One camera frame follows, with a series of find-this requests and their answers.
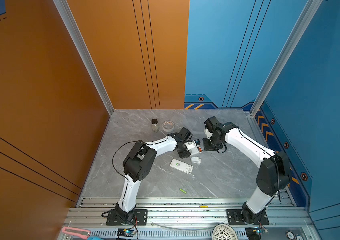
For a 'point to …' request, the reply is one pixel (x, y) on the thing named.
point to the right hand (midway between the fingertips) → (204, 148)
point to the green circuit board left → (129, 232)
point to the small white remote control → (197, 149)
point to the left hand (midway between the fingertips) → (186, 150)
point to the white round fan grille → (223, 231)
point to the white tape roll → (168, 126)
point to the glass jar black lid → (155, 127)
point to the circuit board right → (255, 233)
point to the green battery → (182, 190)
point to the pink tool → (84, 234)
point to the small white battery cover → (195, 159)
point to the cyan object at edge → (94, 238)
